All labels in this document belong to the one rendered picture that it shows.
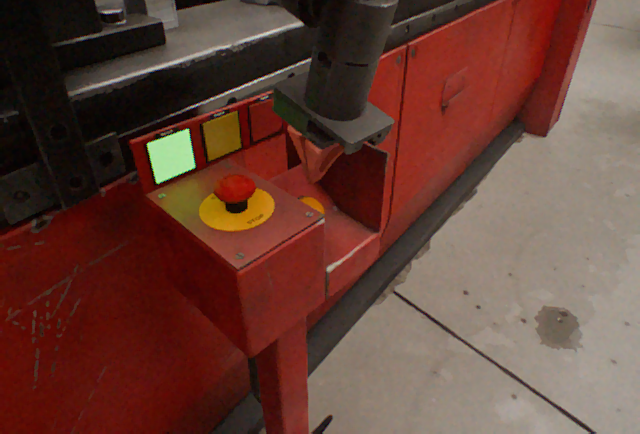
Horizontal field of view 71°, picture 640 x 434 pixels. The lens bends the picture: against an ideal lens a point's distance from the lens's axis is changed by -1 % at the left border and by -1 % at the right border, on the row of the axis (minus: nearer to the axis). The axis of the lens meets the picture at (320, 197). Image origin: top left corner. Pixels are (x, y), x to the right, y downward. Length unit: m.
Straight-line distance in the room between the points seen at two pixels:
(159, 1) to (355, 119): 0.36
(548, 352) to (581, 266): 0.42
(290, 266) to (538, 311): 1.17
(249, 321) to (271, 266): 0.06
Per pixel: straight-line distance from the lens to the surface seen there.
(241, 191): 0.42
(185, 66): 0.56
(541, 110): 2.50
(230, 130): 0.51
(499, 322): 1.45
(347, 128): 0.40
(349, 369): 1.26
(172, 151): 0.48
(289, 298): 0.45
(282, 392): 0.68
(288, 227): 0.41
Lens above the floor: 1.04
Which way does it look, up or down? 35 degrees down
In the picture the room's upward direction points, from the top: straight up
